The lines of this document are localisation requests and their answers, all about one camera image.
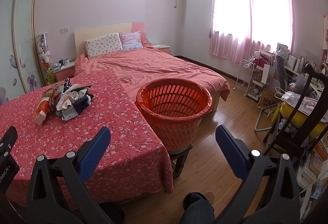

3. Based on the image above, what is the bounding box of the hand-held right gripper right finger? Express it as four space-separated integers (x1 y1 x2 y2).
215 125 301 224

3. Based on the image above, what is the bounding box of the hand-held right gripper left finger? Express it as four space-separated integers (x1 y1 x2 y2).
26 127 112 224

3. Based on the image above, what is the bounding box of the orange white snack wrapper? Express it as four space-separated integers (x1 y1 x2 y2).
34 94 52 125

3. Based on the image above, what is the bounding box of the orange plastic laundry basket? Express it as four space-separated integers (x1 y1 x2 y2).
135 78 213 151

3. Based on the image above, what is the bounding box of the red floral tablecloth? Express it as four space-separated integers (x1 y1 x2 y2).
0 69 174 210

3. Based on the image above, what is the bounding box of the dark blue packet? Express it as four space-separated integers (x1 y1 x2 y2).
74 94 92 114

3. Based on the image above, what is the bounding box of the dark wooden stool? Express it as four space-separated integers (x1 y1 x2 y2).
168 144 193 179

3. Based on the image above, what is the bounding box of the crumpled white tissue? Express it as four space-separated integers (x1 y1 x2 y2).
56 91 81 112

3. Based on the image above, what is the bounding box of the cardboard box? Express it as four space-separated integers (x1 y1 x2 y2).
257 89 282 112

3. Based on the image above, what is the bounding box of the person's leg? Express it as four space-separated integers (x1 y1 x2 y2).
179 193 216 224

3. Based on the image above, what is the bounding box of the red patterned wrapper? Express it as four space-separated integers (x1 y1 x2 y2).
50 89 62 112

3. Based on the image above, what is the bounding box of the white utility cart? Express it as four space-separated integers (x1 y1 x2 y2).
252 50 276 101

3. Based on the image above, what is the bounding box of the white plastic crate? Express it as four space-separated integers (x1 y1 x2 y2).
297 157 328 214

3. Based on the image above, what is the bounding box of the pink white nightstand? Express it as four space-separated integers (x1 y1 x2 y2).
150 44 171 55
53 61 75 82

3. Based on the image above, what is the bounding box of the white paper bag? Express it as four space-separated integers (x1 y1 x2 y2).
262 56 276 83

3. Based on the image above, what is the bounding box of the grey office chair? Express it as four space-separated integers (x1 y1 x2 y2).
275 55 295 91

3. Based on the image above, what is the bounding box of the dark wooden chair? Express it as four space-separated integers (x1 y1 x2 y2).
264 63 328 160

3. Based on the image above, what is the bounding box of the cluttered white desk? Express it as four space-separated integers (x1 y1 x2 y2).
282 60 328 96

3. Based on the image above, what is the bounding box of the pink curtain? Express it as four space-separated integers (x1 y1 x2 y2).
209 0 295 64

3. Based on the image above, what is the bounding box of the bed with salmon cover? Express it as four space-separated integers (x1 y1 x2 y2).
74 22 230 113

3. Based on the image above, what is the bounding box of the white floral pillow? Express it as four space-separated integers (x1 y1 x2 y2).
85 33 123 58

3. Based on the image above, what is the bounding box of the flower print sliding wardrobe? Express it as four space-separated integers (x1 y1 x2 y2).
0 0 45 105

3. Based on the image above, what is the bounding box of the hanging bag of plush toys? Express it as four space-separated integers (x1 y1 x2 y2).
36 33 55 84

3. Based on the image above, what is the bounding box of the pink striped pillow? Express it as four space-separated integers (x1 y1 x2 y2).
120 31 144 50

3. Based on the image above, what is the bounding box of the white wire rack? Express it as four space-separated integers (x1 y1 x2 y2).
235 59 257 97

